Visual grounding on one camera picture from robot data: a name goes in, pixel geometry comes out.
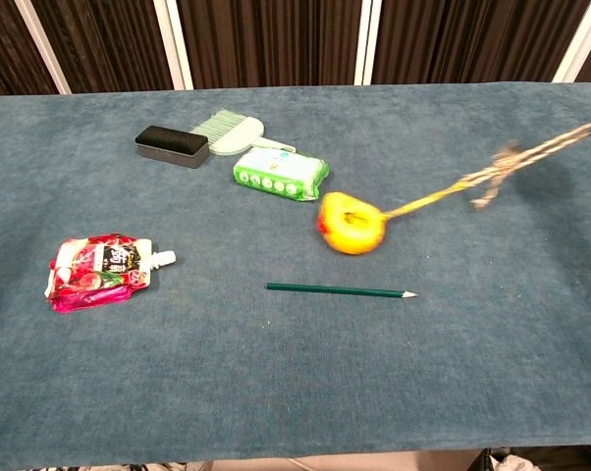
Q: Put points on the white screen frame post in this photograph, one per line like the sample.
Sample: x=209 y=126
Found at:
x=368 y=41
x=174 y=44
x=42 y=46
x=582 y=41

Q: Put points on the yellow tape measure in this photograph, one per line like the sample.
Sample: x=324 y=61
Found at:
x=352 y=225

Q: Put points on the black board eraser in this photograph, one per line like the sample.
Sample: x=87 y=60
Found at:
x=173 y=144

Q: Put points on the red spouted drink pouch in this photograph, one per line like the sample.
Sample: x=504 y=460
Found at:
x=99 y=275

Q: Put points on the blue-green table cloth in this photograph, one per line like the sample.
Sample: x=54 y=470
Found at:
x=276 y=382

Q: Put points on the green wet wipes pack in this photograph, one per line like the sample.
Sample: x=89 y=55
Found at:
x=281 y=172

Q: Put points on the mint green hand brush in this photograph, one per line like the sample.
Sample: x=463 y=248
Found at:
x=231 y=135

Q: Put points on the dark green pencil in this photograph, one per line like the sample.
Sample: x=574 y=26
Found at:
x=335 y=290

